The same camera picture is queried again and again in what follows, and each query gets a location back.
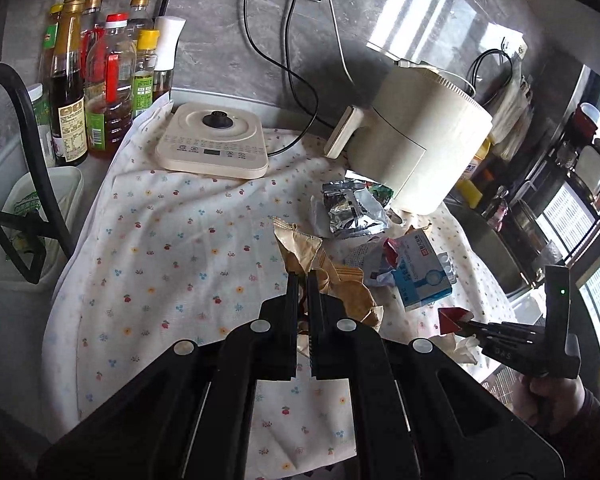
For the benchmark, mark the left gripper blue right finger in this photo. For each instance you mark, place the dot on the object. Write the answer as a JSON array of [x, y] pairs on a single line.
[[327, 344]]

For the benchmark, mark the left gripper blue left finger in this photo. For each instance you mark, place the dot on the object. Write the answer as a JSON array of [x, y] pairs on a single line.
[[277, 352]]

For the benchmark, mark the brown paper bag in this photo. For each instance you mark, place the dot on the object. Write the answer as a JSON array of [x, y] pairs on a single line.
[[303, 253]]

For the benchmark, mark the blue white paper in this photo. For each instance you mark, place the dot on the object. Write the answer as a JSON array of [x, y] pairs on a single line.
[[378, 258]]

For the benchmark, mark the red cigarette pack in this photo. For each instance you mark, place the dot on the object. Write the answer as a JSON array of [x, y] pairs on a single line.
[[452, 319]]

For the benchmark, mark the blue medicine box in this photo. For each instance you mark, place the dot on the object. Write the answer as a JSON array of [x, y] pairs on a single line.
[[418, 274]]

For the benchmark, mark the silver foil snack bag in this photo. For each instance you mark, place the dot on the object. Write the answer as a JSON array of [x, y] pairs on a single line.
[[346, 209]]

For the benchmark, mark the person's right hand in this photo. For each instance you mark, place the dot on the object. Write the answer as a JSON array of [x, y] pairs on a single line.
[[548, 403]]

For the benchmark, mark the stainless steel sink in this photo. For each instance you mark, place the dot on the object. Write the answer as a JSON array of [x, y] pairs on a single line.
[[506, 253]]

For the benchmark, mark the black dish rack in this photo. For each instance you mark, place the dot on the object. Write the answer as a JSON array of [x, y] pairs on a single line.
[[555, 213]]

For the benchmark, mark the floral white tablecloth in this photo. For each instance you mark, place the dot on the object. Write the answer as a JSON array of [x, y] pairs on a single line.
[[164, 256]]

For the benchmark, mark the green candy wrapper bag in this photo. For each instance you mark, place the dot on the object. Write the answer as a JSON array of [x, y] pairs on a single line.
[[380, 192]]

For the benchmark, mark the cream induction cooker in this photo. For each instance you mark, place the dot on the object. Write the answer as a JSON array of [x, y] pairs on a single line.
[[201, 139]]

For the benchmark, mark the hanging plastic bags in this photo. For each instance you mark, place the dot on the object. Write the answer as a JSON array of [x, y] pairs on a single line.
[[511, 115]]

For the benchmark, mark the cream air fryer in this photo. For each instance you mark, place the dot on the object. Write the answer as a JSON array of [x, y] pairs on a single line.
[[417, 137]]

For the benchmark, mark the white plastic tub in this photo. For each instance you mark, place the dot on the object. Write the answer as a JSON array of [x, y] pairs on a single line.
[[30, 259]]

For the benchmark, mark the dark soy sauce bottle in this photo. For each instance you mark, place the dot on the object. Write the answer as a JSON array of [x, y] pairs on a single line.
[[66, 89]]

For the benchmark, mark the yellow cap green bottle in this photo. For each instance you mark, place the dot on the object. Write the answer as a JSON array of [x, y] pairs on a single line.
[[143, 78]]

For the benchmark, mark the red cap oil bottle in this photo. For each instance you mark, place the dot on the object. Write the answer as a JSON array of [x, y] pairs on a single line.
[[108, 81]]

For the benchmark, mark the white top oil sprayer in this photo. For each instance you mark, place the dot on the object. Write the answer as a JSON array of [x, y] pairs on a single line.
[[170, 29]]

